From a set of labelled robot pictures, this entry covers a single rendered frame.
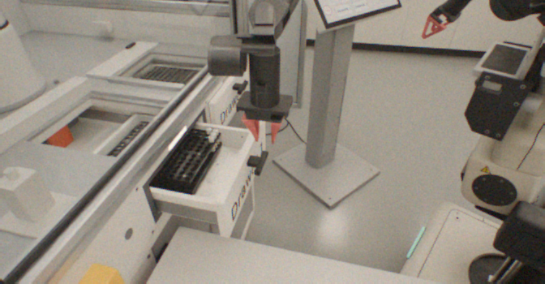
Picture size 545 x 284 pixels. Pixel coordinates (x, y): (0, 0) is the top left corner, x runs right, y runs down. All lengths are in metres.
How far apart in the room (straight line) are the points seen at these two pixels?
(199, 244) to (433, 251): 0.96
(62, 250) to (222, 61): 0.37
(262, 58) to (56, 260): 0.42
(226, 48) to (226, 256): 0.42
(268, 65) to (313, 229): 1.26
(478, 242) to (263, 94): 1.18
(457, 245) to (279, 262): 0.93
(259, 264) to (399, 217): 1.27
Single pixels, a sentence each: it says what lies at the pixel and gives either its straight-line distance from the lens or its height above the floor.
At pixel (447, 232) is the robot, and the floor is 0.28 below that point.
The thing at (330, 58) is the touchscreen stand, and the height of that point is 0.75.
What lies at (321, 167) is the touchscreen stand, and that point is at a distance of 1.98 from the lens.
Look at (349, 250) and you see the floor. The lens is 1.67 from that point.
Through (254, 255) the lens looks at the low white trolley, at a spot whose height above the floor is 0.76.
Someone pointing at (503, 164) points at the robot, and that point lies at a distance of 1.02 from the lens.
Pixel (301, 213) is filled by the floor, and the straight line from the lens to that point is 1.77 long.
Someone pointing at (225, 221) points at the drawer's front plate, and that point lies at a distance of 0.62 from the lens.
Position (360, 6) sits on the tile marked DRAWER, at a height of 1.00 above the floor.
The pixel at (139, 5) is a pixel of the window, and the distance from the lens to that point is 0.62.
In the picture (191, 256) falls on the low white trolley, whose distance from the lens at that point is 0.73.
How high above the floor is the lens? 1.36
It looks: 37 degrees down
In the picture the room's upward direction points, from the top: straight up
